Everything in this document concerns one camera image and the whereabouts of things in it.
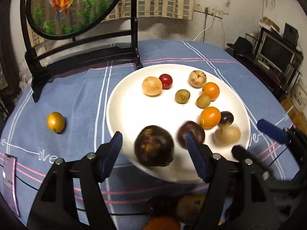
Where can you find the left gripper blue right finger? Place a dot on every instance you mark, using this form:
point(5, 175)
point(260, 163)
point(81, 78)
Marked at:
point(200, 155)

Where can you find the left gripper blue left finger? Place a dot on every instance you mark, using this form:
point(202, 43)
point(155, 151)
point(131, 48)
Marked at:
point(108, 153)

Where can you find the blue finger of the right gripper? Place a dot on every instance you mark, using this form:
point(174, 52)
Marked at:
point(272, 131)
point(241, 154)

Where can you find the small dark plum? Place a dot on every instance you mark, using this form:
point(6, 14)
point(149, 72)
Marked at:
point(227, 119)

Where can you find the small orange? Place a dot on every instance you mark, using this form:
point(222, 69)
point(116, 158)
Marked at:
point(211, 90)
point(209, 117)

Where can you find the dark avocado-like fruit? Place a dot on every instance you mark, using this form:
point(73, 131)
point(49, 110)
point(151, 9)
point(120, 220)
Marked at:
point(154, 147)

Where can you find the green-brown longan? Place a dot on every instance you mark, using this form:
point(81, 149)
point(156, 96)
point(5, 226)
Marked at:
point(182, 96)
point(203, 101)

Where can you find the large beige pomegranate-like fruit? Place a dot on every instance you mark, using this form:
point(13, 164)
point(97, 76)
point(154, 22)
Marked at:
point(188, 207)

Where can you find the yellow-green tomato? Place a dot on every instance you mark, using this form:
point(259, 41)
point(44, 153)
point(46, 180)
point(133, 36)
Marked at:
point(56, 122)

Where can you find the pale yellow fruit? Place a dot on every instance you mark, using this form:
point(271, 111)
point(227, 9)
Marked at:
point(152, 86)

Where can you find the small beige fruit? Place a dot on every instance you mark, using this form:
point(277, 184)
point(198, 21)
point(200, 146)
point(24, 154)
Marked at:
point(197, 78)

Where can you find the red cherry tomato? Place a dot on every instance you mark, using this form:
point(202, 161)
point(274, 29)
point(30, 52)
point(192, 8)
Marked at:
point(166, 80)

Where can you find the large orange tangerine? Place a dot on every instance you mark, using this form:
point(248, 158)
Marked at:
point(162, 223)

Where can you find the blue striped tablecloth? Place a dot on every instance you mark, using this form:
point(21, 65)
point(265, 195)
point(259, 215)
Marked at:
point(82, 100)

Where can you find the white oval plate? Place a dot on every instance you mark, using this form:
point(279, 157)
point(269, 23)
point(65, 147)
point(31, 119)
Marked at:
point(129, 110)

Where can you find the dark media desk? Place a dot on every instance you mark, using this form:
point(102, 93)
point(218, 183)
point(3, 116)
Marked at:
point(278, 83)

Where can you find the computer monitor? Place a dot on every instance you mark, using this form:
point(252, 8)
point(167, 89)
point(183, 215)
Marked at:
point(277, 54)

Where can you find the black hat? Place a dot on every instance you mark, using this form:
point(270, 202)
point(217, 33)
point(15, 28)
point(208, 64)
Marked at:
point(241, 47)

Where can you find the smartphone on table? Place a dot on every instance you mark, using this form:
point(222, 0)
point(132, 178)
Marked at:
point(9, 181)

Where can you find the round goldfish screen ornament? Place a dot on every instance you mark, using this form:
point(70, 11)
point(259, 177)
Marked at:
point(40, 46)

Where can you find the checked beige curtain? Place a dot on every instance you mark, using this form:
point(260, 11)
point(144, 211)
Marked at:
point(65, 17)

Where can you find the white wall power strip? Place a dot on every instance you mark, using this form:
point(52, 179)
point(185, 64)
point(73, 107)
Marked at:
point(209, 11)

